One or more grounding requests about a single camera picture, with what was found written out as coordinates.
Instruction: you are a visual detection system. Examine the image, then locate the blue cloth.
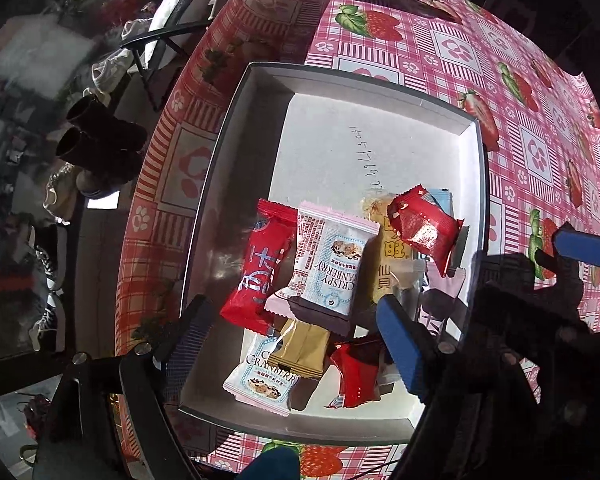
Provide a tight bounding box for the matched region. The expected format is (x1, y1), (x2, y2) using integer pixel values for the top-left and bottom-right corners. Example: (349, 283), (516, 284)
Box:
(240, 447), (301, 480)

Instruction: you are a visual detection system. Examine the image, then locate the white fluffy cloth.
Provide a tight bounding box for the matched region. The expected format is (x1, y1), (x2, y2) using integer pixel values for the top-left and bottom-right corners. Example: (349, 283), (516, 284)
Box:
(0, 15), (93, 91)

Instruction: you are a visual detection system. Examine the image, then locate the light blue snack packet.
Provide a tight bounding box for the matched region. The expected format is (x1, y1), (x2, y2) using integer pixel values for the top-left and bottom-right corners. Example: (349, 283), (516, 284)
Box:
(427, 189), (456, 217)

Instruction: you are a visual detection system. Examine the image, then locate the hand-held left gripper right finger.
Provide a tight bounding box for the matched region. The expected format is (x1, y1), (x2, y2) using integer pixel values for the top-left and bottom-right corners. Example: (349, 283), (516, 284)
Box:
(377, 294), (551, 480)

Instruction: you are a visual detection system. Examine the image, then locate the red foil snack packet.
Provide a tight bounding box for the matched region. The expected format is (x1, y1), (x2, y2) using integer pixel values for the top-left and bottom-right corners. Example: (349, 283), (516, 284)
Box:
(387, 186), (465, 277)

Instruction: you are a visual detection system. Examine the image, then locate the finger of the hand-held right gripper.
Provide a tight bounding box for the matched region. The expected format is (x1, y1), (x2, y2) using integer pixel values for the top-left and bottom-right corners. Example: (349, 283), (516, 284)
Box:
(532, 224), (600, 341)

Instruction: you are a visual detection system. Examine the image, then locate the long red snack packet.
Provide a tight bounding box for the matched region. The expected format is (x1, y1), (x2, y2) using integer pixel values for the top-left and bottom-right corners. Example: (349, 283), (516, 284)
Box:
(220, 199), (301, 336)

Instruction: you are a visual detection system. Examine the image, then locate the white blue cranberry packet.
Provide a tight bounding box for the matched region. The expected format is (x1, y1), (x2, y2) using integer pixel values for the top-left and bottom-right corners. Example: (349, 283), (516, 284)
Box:
(265, 201), (381, 323)
(223, 332), (301, 417)

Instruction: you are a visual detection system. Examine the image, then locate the beige shoe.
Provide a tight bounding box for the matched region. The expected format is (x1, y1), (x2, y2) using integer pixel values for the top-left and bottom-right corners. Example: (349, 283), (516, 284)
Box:
(42, 162), (88, 223)

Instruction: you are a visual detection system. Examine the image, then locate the strawberry printed tablecloth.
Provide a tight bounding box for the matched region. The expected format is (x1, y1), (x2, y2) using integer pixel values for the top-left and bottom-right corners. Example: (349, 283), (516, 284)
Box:
(115, 0), (600, 480)

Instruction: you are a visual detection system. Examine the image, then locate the black white sneaker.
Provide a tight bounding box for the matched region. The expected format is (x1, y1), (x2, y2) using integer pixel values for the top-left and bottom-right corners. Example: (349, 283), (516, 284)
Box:
(27, 225), (68, 291)
(30, 290), (68, 353)

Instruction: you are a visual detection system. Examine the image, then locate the gold snack packet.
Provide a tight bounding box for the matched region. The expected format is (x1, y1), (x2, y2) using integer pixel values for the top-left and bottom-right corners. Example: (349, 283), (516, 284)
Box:
(269, 317), (331, 378)

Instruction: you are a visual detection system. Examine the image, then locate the black folding chair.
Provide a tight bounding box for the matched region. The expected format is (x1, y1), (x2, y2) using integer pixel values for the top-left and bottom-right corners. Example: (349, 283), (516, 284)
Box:
(120, 0), (241, 111)

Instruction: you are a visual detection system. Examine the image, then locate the yellow rice cracker packet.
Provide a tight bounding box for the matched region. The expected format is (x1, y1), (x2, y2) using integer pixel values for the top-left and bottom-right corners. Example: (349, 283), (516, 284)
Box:
(362, 195), (421, 306)

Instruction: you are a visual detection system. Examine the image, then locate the black boot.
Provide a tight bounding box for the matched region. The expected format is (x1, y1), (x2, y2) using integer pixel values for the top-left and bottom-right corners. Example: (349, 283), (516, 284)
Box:
(66, 96), (148, 153)
(55, 127), (143, 188)

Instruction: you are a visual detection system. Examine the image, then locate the small red snack packet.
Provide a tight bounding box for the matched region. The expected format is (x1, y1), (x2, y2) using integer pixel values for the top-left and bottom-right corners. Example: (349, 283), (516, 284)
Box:
(330, 340), (383, 408)

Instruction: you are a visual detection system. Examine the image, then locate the grey cardboard box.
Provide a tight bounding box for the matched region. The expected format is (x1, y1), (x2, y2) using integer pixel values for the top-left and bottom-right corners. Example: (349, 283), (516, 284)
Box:
(177, 61), (491, 446)

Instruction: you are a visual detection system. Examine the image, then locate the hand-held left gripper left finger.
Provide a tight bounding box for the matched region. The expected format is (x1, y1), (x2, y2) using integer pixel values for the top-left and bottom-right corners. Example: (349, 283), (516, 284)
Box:
(32, 296), (216, 480)

